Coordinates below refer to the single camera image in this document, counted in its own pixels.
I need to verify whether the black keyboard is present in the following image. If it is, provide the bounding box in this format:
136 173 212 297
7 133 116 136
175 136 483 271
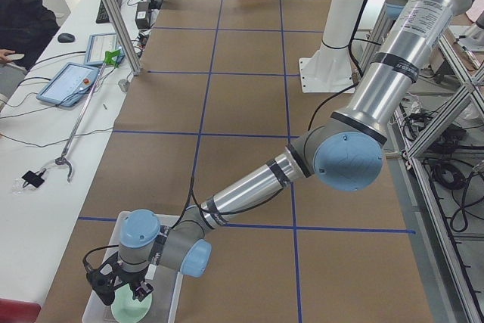
95 0 124 24

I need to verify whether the blue teach pendant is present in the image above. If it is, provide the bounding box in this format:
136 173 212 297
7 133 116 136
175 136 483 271
36 62 99 107
84 33 124 67

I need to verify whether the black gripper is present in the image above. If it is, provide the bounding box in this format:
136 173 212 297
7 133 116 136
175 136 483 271
119 270 154 300

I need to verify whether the aluminium frame post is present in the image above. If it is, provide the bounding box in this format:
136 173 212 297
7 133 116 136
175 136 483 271
101 0 141 76

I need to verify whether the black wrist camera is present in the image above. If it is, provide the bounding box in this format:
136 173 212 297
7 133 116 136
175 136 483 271
82 245 126 306

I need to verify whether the black power adapter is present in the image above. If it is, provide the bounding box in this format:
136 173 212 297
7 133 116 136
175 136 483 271
135 2 151 30

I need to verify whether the translucent white storage bin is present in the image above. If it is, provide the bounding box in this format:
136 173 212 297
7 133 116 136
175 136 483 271
82 210 182 322

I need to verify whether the mint green plastic bowl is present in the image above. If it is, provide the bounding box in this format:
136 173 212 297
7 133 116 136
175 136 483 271
110 285 152 323

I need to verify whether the black computer mouse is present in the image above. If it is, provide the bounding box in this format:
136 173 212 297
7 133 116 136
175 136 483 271
57 33 76 43

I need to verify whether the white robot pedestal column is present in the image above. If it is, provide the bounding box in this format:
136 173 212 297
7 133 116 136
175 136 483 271
299 0 365 93

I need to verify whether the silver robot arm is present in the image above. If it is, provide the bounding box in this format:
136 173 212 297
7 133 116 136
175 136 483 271
110 0 474 300

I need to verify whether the blue teach pendant near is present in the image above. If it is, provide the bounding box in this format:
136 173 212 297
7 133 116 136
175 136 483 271
36 62 99 107

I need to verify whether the blue teach pendant far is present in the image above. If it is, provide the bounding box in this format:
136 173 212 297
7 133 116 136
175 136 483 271
84 33 124 67

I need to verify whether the green-handled reacher grabber tool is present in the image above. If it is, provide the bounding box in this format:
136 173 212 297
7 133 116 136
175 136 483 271
54 50 123 183

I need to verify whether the person in black jacket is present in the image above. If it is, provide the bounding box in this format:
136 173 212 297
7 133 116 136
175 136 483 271
0 0 61 78

